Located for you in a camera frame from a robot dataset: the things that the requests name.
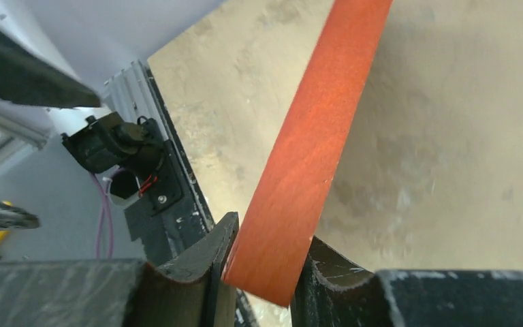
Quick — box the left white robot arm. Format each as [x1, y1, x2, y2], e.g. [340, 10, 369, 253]
[0, 30, 162, 230]

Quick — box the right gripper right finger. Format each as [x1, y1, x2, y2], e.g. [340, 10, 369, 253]
[290, 238, 523, 326]

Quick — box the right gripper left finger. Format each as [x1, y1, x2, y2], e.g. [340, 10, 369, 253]
[0, 212, 238, 326]

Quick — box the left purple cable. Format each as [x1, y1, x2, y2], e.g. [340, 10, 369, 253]
[89, 168, 127, 260]

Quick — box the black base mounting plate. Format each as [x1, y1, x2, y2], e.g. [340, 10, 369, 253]
[108, 72, 258, 327]

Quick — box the orange wooden picture frame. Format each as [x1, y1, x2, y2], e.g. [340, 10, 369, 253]
[222, 0, 391, 307]

